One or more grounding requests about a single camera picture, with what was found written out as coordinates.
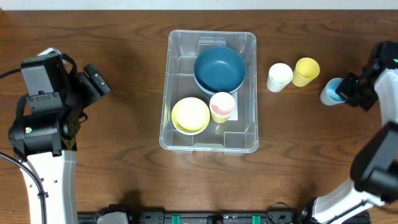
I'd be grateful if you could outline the pink cup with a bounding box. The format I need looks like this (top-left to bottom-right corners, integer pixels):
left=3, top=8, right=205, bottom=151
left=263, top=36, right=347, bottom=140
left=210, top=92, right=236, bottom=116

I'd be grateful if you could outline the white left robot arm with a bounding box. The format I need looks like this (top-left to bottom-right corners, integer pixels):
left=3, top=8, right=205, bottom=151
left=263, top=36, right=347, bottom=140
left=9, top=48, right=111, bottom=223

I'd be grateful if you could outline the white label in bin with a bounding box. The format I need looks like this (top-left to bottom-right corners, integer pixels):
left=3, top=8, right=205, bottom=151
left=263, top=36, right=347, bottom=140
left=228, top=92, right=238, bottom=121

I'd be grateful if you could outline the clear plastic storage bin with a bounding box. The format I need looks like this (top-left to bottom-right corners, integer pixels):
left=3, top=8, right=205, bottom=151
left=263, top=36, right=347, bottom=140
left=159, top=30, right=259, bottom=154

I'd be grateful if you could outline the cream cup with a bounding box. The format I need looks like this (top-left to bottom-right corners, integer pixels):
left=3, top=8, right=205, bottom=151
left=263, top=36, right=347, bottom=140
left=267, top=63, right=293, bottom=92

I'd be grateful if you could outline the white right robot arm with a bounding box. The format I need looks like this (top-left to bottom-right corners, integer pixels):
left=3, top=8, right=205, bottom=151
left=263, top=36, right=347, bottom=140
left=300, top=68, right=397, bottom=223

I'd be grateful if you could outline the yellow bowl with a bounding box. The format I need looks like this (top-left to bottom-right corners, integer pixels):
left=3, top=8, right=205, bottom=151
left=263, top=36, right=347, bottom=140
left=172, top=97, right=210, bottom=136

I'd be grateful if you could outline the light blue cup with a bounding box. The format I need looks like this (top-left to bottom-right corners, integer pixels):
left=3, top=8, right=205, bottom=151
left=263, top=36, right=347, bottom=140
left=320, top=78, right=345, bottom=106

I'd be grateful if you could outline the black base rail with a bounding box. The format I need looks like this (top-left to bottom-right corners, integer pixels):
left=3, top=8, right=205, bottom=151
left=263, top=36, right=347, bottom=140
left=77, top=210, right=371, bottom=224

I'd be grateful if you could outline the yellow cup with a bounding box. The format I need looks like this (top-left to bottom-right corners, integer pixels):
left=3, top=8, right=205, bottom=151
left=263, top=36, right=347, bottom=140
left=292, top=57, right=320, bottom=87
left=211, top=112, right=232, bottom=124

